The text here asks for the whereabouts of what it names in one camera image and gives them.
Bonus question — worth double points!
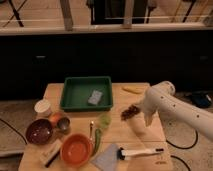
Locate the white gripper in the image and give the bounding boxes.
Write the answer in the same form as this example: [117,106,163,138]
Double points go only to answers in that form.
[137,97,157,126]

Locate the dark red grape bunch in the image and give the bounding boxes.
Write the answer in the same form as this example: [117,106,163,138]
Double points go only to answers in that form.
[121,105,140,121]

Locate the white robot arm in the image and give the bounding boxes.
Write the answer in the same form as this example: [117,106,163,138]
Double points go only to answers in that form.
[136,81,213,141]

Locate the orange red bowl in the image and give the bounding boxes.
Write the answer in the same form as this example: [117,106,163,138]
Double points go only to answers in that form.
[60,134,93,168]

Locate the dark purple bowl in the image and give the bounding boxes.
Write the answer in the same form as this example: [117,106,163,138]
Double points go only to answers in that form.
[25,119,53,145]

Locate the yellow banana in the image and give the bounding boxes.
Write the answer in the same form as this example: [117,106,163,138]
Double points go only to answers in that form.
[122,86,142,94]

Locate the light green cup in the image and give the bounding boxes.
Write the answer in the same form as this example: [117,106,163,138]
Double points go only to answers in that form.
[99,114,111,130]

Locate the grey sponge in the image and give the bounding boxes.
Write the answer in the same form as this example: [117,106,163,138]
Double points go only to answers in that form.
[88,90,103,105]

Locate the grey blue cloth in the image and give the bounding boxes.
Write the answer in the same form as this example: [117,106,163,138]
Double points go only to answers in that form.
[91,144,118,171]

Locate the green plastic tray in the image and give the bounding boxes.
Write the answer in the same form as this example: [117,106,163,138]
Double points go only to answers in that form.
[60,76,113,112]

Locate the small metal cup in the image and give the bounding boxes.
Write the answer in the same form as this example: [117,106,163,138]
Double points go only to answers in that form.
[57,117,70,132]

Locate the orange carrot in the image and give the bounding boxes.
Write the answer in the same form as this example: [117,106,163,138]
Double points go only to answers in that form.
[49,112,62,127]

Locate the wooden block eraser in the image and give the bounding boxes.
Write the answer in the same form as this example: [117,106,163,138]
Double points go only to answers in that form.
[40,139,62,167]

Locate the white cup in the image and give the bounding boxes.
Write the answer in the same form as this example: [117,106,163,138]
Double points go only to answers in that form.
[34,99,52,117]

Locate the white black handled brush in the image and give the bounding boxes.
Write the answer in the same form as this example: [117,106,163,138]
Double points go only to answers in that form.
[117,148,164,160]

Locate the black power cable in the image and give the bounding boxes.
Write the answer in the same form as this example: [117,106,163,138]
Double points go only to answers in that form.
[165,126,200,171]

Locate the green handled spoon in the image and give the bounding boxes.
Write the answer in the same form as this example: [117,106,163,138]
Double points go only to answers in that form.
[90,121,102,156]

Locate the black cable at left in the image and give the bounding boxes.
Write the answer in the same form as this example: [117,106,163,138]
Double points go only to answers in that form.
[0,118,28,146]

